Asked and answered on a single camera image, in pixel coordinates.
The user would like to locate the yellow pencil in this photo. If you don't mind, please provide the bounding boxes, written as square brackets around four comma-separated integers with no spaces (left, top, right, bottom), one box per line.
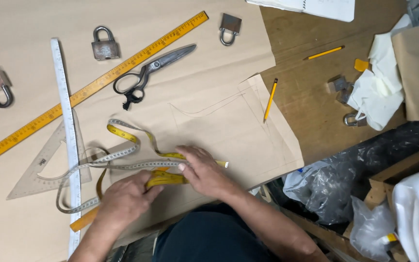
[263,78,279,123]
[303,45,345,61]

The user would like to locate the person's left hand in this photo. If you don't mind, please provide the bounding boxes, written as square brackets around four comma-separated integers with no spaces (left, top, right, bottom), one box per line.
[97,170,165,233]

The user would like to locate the white crumpled cloth pieces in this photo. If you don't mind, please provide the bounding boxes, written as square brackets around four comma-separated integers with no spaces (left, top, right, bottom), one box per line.
[346,15,414,131]

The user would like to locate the white fabric roll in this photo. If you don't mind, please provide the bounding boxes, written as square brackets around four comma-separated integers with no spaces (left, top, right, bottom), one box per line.
[391,171,419,262]

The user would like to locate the yellow and white tape measure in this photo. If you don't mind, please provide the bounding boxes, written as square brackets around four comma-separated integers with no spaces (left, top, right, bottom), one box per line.
[56,119,229,214]

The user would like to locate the yellow tailor chalk piece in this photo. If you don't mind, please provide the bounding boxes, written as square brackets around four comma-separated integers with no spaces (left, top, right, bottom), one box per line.
[354,58,370,73]

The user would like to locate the white straight ruler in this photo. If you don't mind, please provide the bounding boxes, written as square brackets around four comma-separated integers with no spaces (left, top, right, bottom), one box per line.
[50,38,83,259]

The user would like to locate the white spiral notebook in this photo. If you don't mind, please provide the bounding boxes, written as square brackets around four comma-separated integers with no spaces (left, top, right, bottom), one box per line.
[246,0,356,23]

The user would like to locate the wooden crate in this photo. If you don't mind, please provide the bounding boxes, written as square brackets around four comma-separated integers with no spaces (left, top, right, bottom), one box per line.
[260,142,419,262]

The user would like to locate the pair of small grey padlocks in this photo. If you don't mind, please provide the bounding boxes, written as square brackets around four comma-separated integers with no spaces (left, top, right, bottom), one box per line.
[327,76,354,105]

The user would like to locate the dark square padlock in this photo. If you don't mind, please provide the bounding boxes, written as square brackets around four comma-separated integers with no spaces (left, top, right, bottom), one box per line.
[219,13,242,46]

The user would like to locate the clear plastic bag with tube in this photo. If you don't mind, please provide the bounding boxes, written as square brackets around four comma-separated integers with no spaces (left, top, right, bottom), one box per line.
[349,196,400,262]

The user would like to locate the small steel padlock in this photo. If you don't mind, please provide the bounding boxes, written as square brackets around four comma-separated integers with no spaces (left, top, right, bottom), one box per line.
[343,112,367,127]

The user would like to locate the black plastic bag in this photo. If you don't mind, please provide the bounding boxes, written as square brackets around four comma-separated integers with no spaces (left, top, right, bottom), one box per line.
[268,113,419,228]

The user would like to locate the person's dark navy clothing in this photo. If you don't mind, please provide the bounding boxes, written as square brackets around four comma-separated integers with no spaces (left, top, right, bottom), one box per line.
[153,203,280,262]

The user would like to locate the long yellow wooden ruler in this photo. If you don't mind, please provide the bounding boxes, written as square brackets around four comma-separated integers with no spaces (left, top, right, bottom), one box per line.
[0,11,209,171]

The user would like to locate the brown paper pattern piece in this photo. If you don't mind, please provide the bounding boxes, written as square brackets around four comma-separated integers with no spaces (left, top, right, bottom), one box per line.
[82,74,305,249]

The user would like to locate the large brown paper sheet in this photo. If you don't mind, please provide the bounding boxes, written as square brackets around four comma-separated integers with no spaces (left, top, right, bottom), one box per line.
[0,0,276,262]

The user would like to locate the person's right hand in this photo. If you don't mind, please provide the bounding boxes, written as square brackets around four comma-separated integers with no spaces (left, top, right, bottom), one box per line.
[175,145,238,199]

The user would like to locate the rusty grey padlock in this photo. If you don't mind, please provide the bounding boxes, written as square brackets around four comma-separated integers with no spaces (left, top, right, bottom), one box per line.
[92,26,121,61]

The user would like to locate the black-handled steel tailor scissors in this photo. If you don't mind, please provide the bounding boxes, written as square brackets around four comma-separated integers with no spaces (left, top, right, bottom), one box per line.
[113,44,197,111]

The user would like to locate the clear plastic set square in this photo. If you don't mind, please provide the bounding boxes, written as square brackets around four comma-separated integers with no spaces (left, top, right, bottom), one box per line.
[7,109,92,201]

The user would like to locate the clear crumpled plastic bag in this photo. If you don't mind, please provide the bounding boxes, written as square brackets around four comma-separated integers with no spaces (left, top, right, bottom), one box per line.
[282,161,331,205]

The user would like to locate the short orange ruler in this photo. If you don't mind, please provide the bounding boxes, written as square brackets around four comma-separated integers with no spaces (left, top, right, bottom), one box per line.
[69,167,171,233]

